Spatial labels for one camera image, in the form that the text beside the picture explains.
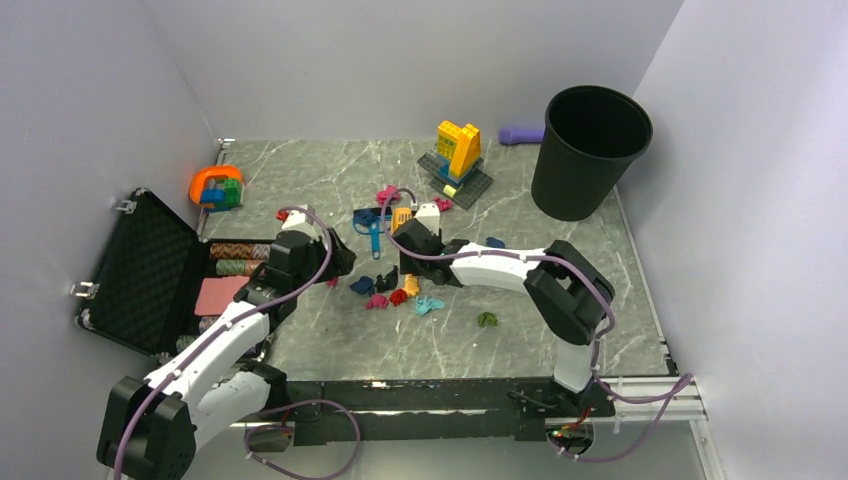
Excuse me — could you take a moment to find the navy paper scrap ball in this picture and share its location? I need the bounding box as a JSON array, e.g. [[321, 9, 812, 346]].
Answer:
[[485, 237, 505, 249]]

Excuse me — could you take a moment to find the small green paper ball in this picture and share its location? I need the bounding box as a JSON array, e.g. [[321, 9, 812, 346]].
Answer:
[[476, 312, 499, 328]]

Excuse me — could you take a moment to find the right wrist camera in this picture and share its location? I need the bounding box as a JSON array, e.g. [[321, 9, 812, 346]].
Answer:
[[414, 202, 441, 236]]

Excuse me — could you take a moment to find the dark grey brick baseplate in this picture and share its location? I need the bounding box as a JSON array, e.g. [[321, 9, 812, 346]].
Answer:
[[417, 150, 493, 210]]

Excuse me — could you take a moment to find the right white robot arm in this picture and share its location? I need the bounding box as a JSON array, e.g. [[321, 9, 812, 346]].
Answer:
[[390, 219, 615, 416]]

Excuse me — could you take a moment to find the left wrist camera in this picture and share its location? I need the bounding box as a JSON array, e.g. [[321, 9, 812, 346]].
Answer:
[[276, 204, 321, 240]]

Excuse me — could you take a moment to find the pink card stack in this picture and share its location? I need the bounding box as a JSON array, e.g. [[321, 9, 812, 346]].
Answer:
[[194, 276, 249, 317]]

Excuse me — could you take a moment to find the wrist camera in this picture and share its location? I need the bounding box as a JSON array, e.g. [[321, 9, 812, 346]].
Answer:
[[276, 204, 321, 240], [414, 202, 441, 236]]

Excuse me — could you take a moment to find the orange blue green toy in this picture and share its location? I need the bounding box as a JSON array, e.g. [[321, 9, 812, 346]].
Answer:
[[188, 165, 245, 212]]

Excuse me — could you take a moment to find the pink paper scrap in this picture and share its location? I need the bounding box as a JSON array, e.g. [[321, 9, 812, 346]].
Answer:
[[365, 293, 389, 310]]

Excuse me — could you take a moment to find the yellow slotted scoop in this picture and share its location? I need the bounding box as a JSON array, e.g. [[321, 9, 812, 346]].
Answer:
[[390, 207, 423, 298]]

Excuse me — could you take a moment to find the large magenta paper scrap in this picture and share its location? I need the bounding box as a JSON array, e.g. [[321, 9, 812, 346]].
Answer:
[[375, 185, 401, 207]]

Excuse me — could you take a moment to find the blue hand brush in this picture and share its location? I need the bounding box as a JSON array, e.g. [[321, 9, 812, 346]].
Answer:
[[352, 207, 385, 260]]

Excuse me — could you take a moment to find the yellow toy brick building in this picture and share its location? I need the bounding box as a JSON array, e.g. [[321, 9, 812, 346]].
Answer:
[[436, 120, 481, 178]]

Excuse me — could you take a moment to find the red paper scrap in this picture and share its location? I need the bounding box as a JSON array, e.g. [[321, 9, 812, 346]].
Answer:
[[388, 289, 409, 306]]

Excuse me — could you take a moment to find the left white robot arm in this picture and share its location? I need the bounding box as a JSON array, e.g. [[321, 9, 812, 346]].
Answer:
[[96, 231, 356, 479]]

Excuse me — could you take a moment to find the navy scrap by brush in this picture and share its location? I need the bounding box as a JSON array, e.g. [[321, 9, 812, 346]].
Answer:
[[349, 276, 376, 297]]

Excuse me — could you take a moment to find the black plastic trash bin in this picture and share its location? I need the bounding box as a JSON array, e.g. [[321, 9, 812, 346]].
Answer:
[[531, 85, 654, 222]]

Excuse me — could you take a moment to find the purple cylinder object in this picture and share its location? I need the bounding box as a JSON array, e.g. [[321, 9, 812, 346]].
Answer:
[[497, 127, 544, 146]]

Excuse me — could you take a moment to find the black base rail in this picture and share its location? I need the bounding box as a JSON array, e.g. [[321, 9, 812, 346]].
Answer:
[[244, 377, 616, 446]]

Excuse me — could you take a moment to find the black paper scrap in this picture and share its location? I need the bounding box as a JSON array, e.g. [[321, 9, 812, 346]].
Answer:
[[375, 266, 399, 293]]

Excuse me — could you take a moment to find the black poker chip case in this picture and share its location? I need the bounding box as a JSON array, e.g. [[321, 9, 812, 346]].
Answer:
[[72, 188, 271, 357]]

